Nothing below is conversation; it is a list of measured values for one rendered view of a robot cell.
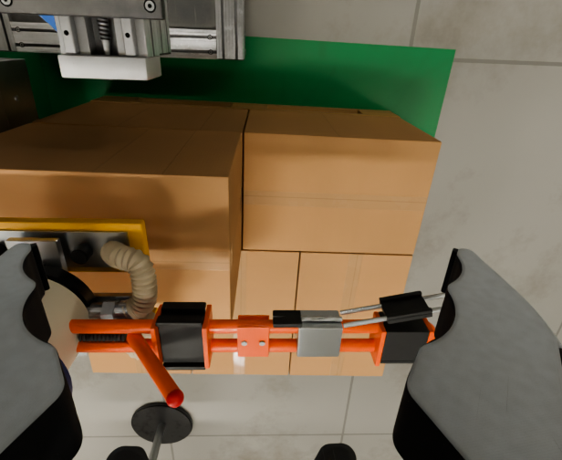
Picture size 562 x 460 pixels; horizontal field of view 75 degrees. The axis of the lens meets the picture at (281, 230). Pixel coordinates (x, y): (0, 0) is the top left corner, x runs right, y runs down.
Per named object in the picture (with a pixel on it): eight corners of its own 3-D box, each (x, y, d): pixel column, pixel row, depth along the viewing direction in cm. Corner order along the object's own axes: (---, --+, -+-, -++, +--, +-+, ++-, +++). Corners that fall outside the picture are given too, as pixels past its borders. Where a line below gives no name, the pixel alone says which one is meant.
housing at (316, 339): (294, 339, 64) (296, 359, 60) (296, 308, 61) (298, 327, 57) (334, 339, 64) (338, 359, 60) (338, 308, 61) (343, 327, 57)
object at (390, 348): (367, 344, 65) (374, 366, 60) (373, 310, 61) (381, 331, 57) (414, 344, 65) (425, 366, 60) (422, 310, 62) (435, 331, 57)
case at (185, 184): (59, 245, 122) (-25, 329, 87) (28, 122, 104) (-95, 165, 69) (241, 250, 126) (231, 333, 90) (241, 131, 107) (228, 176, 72)
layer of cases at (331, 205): (126, 308, 185) (92, 372, 149) (90, 100, 140) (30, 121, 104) (360, 314, 192) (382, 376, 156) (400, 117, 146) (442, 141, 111)
